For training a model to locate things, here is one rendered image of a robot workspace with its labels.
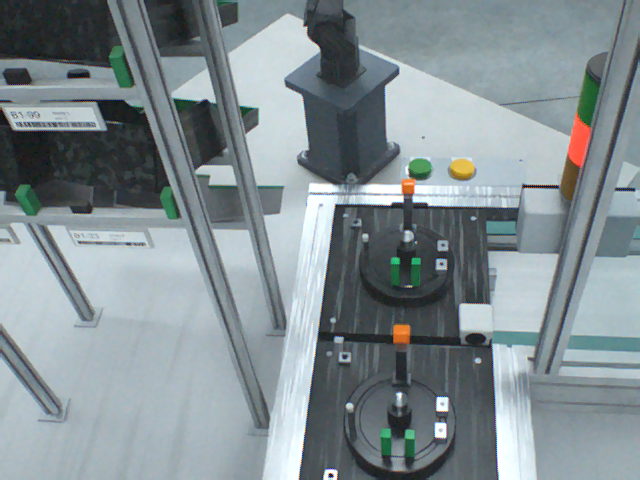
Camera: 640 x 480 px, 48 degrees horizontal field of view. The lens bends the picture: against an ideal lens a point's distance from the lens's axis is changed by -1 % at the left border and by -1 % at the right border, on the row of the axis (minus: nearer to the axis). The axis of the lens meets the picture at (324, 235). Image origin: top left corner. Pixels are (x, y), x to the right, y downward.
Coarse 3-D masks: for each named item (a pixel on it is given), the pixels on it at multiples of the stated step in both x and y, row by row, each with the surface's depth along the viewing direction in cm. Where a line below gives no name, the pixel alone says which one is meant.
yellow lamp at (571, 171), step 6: (570, 162) 72; (564, 168) 74; (570, 168) 72; (576, 168) 71; (564, 174) 74; (570, 174) 73; (576, 174) 72; (564, 180) 74; (570, 180) 73; (576, 180) 72; (564, 186) 75; (570, 186) 74; (564, 192) 75; (570, 192) 74; (570, 198) 75
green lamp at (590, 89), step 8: (584, 80) 65; (592, 80) 64; (584, 88) 66; (592, 88) 64; (584, 96) 66; (592, 96) 65; (584, 104) 66; (592, 104) 65; (584, 112) 67; (592, 112) 66; (584, 120) 67
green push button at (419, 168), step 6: (414, 162) 122; (420, 162) 122; (426, 162) 122; (408, 168) 122; (414, 168) 121; (420, 168) 121; (426, 168) 121; (414, 174) 121; (420, 174) 120; (426, 174) 121
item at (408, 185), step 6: (402, 180) 106; (408, 180) 106; (414, 180) 106; (402, 186) 105; (408, 186) 105; (414, 186) 105; (402, 192) 105; (408, 192) 105; (414, 192) 105; (408, 198) 104; (408, 204) 107; (408, 210) 107; (408, 216) 107; (408, 222) 108; (408, 228) 108
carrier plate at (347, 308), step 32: (384, 224) 114; (416, 224) 113; (448, 224) 113; (480, 224) 112; (352, 256) 110; (480, 256) 108; (352, 288) 106; (448, 288) 105; (480, 288) 104; (320, 320) 103; (352, 320) 103; (384, 320) 102; (416, 320) 102; (448, 320) 101
